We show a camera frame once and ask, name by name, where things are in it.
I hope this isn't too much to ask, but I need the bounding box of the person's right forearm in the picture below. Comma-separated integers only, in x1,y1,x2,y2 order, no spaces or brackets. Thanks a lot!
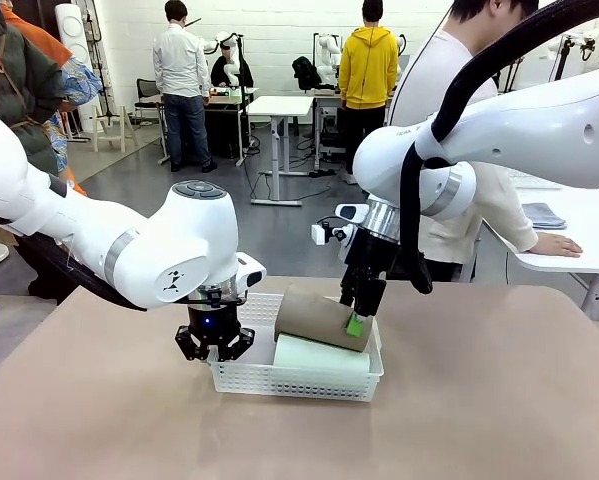
483,169,540,254

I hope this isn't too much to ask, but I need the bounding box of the thin black hanging cable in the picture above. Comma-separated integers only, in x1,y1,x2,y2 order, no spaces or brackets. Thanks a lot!
389,0,455,126

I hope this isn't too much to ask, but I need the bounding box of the brown paper cup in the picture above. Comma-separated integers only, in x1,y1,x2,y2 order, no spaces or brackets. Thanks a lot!
273,283,375,353

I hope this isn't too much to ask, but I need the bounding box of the grey lab desk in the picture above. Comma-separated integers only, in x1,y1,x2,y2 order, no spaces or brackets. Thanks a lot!
311,88,400,171

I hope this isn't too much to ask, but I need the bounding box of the black jacket on desk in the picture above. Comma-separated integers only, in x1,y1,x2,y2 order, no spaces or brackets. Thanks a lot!
292,55,323,92

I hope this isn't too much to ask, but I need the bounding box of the white rounded side table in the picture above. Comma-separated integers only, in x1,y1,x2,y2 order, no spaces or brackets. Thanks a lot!
481,169,599,322

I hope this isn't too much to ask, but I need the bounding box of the mannequin in orange blue dress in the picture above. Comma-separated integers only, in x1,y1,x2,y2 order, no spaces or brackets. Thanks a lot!
1,0,104,197

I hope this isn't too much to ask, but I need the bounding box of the black mesh chair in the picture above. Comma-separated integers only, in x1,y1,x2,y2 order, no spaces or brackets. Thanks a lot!
133,78,166,124

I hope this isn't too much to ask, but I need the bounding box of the black light stand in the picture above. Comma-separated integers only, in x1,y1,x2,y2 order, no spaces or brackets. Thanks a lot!
86,0,121,126

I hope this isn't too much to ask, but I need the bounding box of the person in green jacket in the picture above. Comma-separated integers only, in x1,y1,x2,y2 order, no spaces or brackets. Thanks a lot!
0,0,66,305

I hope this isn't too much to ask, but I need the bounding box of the blue grey cloth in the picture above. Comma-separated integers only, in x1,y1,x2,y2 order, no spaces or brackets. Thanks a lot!
521,202,568,231

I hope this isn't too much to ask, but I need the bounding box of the seated person in black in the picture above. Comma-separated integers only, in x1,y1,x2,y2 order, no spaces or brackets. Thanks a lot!
210,42,254,89

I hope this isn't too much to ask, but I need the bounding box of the person in yellow hoodie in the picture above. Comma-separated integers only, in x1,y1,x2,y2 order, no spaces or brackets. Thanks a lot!
337,0,399,186

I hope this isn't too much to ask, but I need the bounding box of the man in white shirt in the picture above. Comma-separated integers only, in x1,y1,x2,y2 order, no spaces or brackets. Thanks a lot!
152,0,219,174

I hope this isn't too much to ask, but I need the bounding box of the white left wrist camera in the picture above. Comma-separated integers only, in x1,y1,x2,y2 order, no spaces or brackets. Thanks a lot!
234,251,268,301

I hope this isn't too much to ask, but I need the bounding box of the black camera pole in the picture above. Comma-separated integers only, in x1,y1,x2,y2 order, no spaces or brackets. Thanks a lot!
234,33,248,164

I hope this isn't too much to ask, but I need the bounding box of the white tower fan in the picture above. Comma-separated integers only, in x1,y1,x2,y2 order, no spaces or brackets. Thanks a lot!
53,3,105,136

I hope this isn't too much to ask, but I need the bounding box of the white perforated plastic basket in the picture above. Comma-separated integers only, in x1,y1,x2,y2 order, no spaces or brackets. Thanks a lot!
207,292,385,404

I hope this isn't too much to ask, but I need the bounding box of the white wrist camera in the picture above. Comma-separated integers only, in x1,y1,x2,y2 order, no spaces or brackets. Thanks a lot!
234,251,268,301
311,203,371,246

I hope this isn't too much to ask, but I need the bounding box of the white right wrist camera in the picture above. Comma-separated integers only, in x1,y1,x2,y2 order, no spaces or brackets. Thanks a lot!
311,203,371,246

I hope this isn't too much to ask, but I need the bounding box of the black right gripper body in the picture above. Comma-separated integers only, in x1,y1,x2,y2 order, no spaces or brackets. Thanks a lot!
339,227,400,284

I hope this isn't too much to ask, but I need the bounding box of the white wire dish rack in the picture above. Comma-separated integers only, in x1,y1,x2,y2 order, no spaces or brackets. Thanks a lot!
506,168,564,191

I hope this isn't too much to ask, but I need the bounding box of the light green paper cup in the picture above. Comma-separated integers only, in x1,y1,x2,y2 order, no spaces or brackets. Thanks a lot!
272,333,371,377

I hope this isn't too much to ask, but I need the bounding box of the wood top lab desk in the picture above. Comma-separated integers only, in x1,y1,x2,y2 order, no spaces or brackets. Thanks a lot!
156,85,260,169

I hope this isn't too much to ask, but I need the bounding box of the white standing desk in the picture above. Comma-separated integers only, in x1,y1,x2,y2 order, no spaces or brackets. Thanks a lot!
246,94,315,207

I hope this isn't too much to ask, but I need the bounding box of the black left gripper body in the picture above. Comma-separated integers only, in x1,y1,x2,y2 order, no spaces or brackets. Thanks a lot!
186,299,242,347

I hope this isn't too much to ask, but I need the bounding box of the person's right hand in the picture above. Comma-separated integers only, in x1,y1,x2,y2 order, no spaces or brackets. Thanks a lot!
530,232,584,259

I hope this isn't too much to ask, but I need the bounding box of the person in white sweater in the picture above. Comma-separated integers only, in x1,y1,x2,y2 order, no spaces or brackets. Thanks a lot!
388,0,584,284

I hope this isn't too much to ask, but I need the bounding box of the black tripod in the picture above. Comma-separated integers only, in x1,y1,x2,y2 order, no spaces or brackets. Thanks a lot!
553,37,576,81

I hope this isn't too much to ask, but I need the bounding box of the small white step stool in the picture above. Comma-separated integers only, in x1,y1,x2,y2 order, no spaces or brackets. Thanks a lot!
91,103,139,154

